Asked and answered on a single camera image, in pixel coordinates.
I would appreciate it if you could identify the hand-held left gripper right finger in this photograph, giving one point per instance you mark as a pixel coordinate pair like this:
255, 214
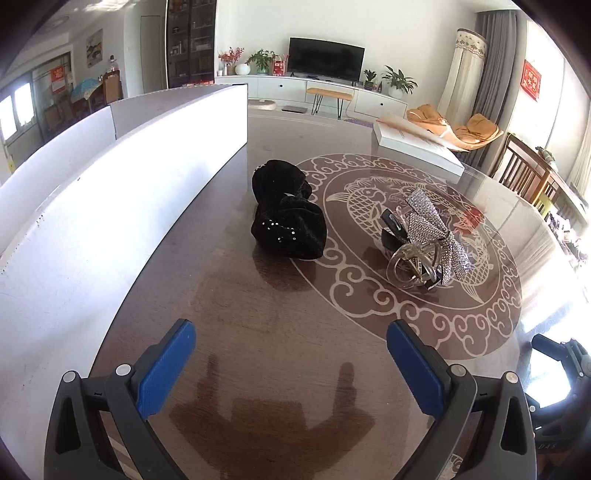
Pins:
415, 369

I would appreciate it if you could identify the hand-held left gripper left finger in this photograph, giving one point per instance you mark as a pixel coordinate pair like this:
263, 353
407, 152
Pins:
166, 369

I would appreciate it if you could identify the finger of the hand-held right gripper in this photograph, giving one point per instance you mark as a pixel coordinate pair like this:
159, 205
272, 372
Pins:
554, 348

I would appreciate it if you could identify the clear claw hair clip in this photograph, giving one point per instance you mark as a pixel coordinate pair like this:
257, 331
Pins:
392, 272

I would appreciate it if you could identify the rhinestone bow hair clip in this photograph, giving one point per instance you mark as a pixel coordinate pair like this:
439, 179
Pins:
429, 221

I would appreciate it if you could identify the black rhinestone velvet scrunchie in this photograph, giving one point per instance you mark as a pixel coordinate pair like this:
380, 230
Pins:
286, 221

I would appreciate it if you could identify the cluttered wooden side table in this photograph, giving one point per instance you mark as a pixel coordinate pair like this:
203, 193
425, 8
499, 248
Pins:
565, 207

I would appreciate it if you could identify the yellow plastic stool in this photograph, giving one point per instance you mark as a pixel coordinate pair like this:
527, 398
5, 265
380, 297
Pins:
545, 205

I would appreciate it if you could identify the black hair clip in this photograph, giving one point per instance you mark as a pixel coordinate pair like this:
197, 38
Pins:
392, 226

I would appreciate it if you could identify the orange lounge chair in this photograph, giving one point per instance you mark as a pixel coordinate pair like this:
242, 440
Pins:
475, 131

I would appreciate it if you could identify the purple round mat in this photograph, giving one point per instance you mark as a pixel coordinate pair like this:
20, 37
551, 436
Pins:
360, 122

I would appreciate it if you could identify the round beige floor cushion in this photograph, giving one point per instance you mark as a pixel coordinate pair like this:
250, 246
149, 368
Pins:
263, 105

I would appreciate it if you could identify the grey curtain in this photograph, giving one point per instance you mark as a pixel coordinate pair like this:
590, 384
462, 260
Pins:
501, 69

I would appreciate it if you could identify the wooden dining chair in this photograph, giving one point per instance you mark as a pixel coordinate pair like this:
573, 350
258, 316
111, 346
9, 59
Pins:
113, 87

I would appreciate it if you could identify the dark flat device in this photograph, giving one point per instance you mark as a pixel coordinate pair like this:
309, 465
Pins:
294, 109

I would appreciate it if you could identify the large potted plant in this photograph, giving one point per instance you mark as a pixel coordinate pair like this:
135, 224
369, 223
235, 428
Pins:
399, 81

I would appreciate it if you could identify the covered standing air conditioner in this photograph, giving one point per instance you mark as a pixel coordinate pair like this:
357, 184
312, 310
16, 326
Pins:
464, 74

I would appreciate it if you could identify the small wooden bench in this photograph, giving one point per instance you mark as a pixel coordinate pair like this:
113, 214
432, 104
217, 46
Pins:
328, 91

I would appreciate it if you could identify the blue mesh food cover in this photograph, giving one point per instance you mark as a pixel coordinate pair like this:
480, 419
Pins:
84, 87

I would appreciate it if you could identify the small potted plant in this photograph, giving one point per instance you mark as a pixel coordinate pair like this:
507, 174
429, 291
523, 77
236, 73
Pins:
369, 78

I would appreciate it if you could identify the white television cabinet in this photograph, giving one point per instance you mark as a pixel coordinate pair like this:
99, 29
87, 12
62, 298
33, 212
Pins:
277, 87

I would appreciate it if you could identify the red door poster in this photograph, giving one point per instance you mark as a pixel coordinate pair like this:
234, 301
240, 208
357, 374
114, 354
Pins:
58, 81

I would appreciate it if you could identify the white round vase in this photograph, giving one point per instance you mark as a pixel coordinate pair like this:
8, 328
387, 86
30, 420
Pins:
242, 69

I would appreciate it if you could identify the red flower arrangement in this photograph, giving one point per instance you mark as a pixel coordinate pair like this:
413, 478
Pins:
230, 56

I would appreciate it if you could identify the red gift bag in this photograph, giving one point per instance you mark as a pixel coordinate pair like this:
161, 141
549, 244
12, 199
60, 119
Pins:
279, 67

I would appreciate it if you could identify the black television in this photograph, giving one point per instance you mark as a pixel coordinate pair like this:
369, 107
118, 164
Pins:
325, 57

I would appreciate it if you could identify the green leafy potted plant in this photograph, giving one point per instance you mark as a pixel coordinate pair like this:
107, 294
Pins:
261, 59

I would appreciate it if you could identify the black display cabinet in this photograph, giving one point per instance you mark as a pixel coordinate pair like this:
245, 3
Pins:
191, 44

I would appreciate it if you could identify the red wall hanging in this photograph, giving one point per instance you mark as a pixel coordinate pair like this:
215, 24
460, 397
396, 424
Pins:
531, 80

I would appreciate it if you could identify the framed wall painting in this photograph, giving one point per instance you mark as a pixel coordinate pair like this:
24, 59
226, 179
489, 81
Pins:
94, 48

